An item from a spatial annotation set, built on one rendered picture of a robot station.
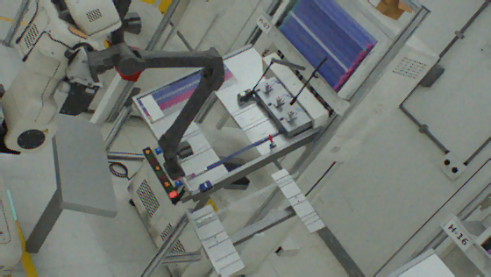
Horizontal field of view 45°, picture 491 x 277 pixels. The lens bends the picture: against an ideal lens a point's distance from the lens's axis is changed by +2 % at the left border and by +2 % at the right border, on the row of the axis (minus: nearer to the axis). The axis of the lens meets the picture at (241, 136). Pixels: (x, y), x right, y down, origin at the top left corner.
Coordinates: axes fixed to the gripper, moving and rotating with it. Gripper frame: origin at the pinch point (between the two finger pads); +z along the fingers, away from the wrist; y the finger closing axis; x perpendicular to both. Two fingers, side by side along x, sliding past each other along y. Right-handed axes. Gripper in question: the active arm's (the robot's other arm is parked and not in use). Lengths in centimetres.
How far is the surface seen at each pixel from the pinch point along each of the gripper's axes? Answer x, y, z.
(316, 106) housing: -75, -1, -4
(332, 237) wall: -104, 15, 181
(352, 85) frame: -87, -11, -21
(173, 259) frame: 15.9, -13.3, 40.8
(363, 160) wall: -144, 37, 139
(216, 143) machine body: -37, 43, 47
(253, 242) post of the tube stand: -15.5, -42.1, 7.4
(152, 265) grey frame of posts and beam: 26.0, -12.6, 36.6
